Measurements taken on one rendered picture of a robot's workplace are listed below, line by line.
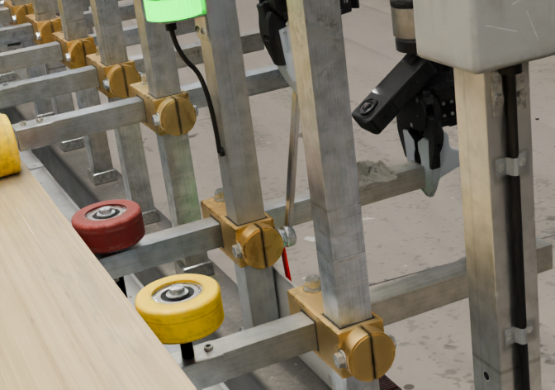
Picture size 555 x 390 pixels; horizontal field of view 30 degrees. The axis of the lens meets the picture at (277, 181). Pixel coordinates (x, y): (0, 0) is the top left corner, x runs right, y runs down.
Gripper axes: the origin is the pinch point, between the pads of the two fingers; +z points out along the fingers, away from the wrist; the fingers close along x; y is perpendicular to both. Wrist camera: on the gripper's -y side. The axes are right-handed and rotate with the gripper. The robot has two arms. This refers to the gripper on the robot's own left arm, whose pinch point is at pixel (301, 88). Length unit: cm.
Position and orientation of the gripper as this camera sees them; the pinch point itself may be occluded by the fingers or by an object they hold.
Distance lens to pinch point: 118.1
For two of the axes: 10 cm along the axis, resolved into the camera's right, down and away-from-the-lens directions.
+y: 6.9, 1.3, -7.1
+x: 7.1, -3.2, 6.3
